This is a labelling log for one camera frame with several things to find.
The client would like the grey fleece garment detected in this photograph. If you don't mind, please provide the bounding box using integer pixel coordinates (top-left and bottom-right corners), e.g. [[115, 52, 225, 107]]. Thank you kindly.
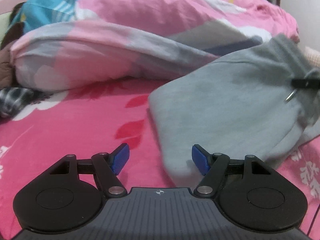
[[149, 35, 319, 188]]

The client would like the stack of folded clothes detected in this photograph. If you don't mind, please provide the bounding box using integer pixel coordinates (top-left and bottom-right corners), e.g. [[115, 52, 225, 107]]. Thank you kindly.
[[304, 47, 320, 68]]

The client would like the pink floral bed sheet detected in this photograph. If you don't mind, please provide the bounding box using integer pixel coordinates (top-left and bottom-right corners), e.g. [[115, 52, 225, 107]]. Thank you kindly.
[[0, 78, 320, 238]]

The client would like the black white plaid cloth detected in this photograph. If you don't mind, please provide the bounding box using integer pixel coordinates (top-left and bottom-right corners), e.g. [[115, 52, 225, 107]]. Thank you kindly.
[[1, 87, 35, 118]]

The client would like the brown plush toy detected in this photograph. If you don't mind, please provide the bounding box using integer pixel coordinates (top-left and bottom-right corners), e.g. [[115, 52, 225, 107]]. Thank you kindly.
[[0, 2, 27, 90]]

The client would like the pink patterned quilt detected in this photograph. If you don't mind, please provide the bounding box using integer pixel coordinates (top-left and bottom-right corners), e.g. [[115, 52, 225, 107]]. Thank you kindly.
[[10, 0, 299, 92]]

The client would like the blue patterned pillow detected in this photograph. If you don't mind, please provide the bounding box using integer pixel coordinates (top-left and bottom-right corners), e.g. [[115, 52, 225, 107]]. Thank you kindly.
[[9, 0, 78, 33]]

